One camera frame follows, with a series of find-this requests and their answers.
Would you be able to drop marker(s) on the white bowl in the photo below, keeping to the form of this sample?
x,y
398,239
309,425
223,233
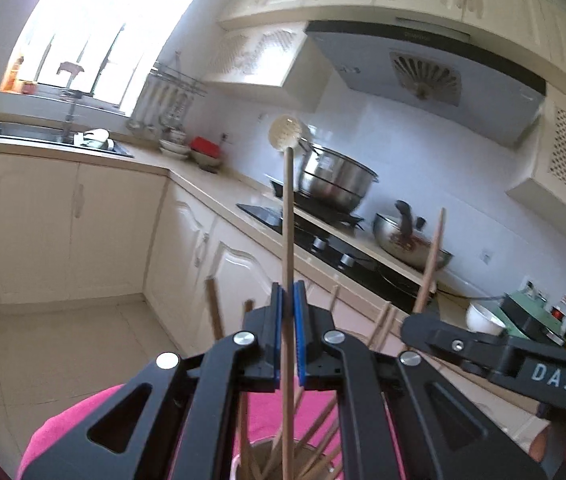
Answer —
x,y
483,317

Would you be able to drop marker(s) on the bundle of wooden chopsticks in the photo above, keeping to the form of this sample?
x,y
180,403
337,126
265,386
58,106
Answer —
x,y
214,310

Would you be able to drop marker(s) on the steel wok with lid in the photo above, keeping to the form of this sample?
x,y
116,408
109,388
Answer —
x,y
408,245

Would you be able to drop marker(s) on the orange label bottle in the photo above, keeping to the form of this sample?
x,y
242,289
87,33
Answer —
x,y
14,75

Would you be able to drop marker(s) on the pink cup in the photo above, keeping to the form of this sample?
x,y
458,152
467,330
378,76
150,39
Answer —
x,y
268,447

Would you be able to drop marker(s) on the grey range hood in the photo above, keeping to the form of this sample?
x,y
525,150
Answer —
x,y
363,60

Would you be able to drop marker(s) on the small lattice door cabinet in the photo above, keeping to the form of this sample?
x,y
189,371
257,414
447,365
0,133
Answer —
x,y
258,55

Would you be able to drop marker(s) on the small brown jar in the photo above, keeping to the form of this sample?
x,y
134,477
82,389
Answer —
x,y
29,87

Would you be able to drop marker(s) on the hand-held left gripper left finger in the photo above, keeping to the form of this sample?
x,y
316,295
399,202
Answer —
x,y
277,330

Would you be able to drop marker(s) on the kitchen window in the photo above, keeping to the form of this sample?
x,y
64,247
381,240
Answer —
x,y
98,25

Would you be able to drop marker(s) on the black induction cooker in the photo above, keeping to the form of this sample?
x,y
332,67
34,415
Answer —
x,y
323,210

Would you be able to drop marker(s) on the hanging utensil rack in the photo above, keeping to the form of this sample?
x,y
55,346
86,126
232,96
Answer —
x,y
173,90

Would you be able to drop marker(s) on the single brown chopstick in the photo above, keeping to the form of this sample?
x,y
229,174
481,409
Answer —
x,y
289,235
430,260

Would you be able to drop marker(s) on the black glass gas hob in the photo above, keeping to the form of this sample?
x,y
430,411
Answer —
x,y
323,250

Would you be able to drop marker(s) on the steel stock pot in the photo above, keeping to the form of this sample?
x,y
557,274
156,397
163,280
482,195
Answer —
x,y
335,175

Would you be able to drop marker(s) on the round white wall strainer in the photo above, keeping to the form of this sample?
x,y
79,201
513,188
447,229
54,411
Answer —
x,y
283,130

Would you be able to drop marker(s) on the pink tablecloth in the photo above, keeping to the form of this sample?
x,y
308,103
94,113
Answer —
x,y
63,430

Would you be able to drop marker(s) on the cream lower cabinets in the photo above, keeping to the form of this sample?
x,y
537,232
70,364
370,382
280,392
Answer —
x,y
88,220

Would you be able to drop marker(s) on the person's right hand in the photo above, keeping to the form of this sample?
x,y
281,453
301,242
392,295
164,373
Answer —
x,y
553,447

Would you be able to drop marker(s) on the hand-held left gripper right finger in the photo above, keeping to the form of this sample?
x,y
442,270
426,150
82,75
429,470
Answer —
x,y
299,330

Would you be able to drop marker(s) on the steel sink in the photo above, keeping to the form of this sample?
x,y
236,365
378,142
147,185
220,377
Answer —
x,y
28,132

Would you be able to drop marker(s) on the stack of white bowls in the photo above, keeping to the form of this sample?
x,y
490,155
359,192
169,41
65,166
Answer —
x,y
173,147

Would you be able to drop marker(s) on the red bowl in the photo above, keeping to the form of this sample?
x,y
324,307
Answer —
x,y
206,147

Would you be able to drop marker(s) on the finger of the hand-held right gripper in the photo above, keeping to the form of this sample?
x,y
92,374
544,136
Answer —
x,y
443,340

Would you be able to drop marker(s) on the beige kitchen countertop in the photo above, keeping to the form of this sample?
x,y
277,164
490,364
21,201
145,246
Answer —
x,y
203,180

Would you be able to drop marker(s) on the green countertop appliance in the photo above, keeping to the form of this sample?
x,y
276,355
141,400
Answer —
x,y
528,317

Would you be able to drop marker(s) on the steel faucet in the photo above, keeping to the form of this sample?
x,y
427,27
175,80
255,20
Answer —
x,y
70,100

